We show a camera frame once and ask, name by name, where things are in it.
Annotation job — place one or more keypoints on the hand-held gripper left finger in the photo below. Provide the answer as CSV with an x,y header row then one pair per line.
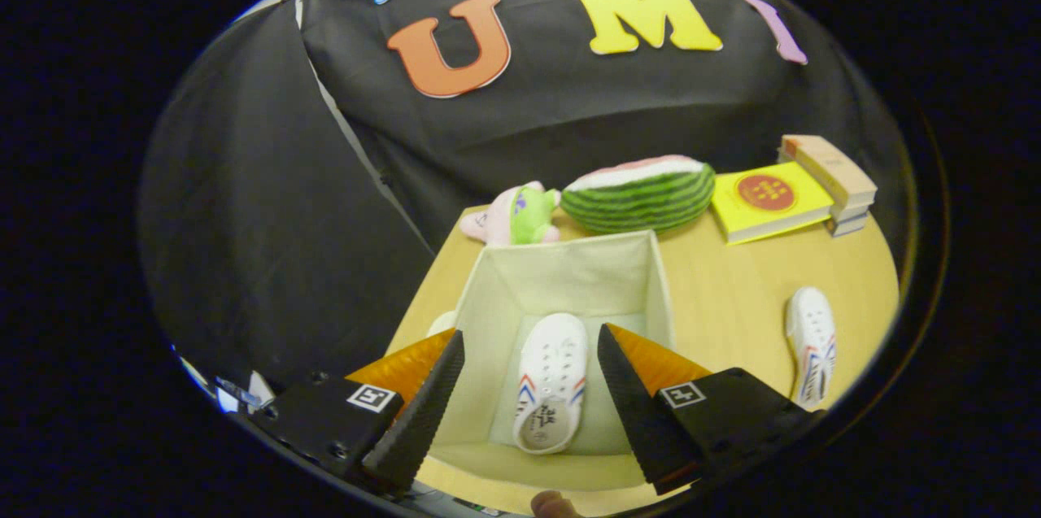
x,y
423,420

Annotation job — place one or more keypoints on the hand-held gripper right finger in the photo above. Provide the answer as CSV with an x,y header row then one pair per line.
x,y
638,420

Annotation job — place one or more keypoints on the white canvas shoe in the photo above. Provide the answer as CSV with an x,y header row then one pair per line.
x,y
809,323
553,363

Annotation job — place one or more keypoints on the beige fabric storage box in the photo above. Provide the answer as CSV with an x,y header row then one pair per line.
x,y
569,274

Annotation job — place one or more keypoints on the watermelon slice plush toy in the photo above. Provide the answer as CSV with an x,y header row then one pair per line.
x,y
642,205

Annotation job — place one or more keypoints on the pink and green plush toy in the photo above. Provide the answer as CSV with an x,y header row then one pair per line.
x,y
520,217

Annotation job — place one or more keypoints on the yellow book with red circle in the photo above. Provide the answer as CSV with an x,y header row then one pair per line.
x,y
781,221

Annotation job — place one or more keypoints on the grey paperback book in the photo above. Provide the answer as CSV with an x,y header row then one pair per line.
x,y
847,227

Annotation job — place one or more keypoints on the white paperback book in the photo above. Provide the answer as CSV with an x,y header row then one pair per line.
x,y
854,211

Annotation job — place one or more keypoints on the black backdrop cloth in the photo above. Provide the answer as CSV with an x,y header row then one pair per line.
x,y
569,111

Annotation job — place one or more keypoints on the beige paperback book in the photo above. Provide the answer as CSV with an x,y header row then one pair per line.
x,y
825,164

